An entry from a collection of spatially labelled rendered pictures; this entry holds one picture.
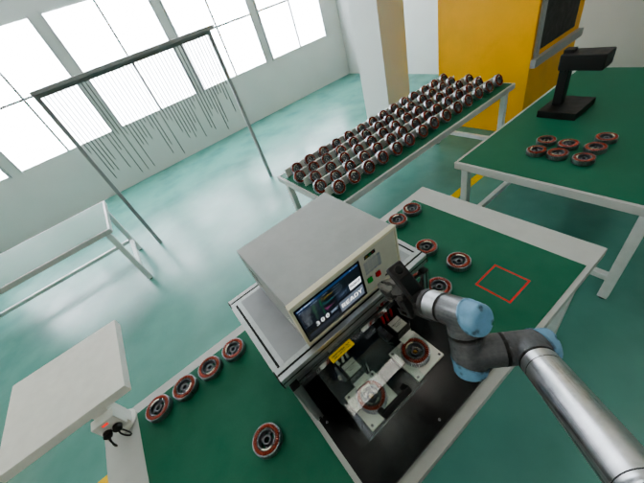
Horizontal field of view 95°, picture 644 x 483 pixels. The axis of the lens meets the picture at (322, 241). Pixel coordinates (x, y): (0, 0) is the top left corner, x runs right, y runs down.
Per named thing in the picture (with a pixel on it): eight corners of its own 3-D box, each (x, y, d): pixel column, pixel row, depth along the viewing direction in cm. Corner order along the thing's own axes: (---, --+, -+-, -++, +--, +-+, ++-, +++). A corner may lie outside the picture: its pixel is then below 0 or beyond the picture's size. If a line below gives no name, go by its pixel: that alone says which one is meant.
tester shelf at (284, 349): (427, 262, 113) (426, 253, 110) (285, 389, 92) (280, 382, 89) (352, 220, 144) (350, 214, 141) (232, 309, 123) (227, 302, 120)
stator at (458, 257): (468, 275, 142) (468, 269, 139) (443, 269, 148) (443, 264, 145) (473, 259, 148) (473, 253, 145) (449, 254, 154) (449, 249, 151)
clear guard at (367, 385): (426, 379, 89) (425, 371, 85) (369, 442, 81) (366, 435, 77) (355, 316, 112) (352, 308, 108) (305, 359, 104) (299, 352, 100)
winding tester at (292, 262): (402, 267, 109) (396, 225, 96) (310, 347, 95) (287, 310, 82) (335, 227, 136) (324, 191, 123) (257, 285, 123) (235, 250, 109)
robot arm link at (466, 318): (474, 348, 62) (469, 310, 61) (434, 331, 72) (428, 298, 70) (498, 333, 65) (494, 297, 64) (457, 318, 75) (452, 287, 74)
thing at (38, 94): (280, 179, 434) (215, 23, 311) (163, 251, 376) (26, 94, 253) (264, 172, 469) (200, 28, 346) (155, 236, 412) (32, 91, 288)
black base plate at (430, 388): (498, 361, 111) (499, 358, 109) (378, 505, 91) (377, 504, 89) (402, 294, 144) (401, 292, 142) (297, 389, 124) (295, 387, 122)
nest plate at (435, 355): (444, 355, 116) (444, 354, 115) (418, 382, 111) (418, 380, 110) (413, 332, 126) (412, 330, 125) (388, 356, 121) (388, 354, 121)
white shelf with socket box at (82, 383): (200, 430, 122) (124, 384, 93) (112, 506, 110) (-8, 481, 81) (180, 370, 146) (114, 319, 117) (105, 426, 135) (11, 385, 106)
